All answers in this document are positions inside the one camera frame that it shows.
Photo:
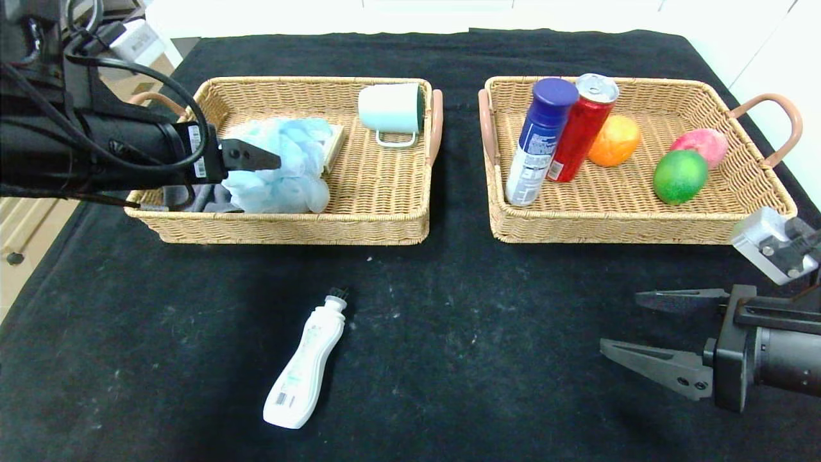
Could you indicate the blue capped spray can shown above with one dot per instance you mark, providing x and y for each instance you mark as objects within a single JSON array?
[{"x": 539, "y": 141}]

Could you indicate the orange fruit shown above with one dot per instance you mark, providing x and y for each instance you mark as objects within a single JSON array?
[{"x": 619, "y": 141}]

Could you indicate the light blue bath pouf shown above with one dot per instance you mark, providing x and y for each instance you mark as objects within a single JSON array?
[{"x": 288, "y": 186}]

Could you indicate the green lime fruit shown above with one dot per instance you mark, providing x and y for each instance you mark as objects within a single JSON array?
[{"x": 680, "y": 178}]

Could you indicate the mint green enamel mug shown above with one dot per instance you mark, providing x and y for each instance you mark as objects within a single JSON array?
[{"x": 388, "y": 109}]

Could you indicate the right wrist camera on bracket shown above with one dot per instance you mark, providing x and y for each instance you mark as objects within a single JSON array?
[{"x": 766, "y": 240}]

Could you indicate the pink red peach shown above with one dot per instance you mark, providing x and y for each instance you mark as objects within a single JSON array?
[{"x": 709, "y": 141}]

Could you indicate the white bottle with brush cap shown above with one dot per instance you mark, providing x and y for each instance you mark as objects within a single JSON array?
[{"x": 308, "y": 359}]

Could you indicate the beige metal rack on wheels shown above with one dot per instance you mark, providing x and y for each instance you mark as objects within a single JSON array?
[{"x": 14, "y": 258}]

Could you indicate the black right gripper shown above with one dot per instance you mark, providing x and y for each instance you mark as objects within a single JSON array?
[{"x": 732, "y": 350}]

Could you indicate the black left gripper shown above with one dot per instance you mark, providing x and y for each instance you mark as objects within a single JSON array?
[{"x": 204, "y": 153}]

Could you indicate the gold card box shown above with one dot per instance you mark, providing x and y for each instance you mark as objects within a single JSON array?
[{"x": 335, "y": 147}]

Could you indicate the red drink can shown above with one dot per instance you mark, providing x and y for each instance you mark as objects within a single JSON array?
[{"x": 584, "y": 128}]

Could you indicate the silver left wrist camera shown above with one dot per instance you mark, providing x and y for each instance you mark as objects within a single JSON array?
[{"x": 138, "y": 42}]

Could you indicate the black table cloth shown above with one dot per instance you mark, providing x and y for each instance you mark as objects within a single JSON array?
[{"x": 449, "y": 58}]

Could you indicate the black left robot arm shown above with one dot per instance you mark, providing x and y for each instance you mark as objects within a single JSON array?
[{"x": 77, "y": 147}]

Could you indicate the grey cloth towel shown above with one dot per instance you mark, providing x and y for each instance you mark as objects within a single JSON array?
[{"x": 215, "y": 199}]

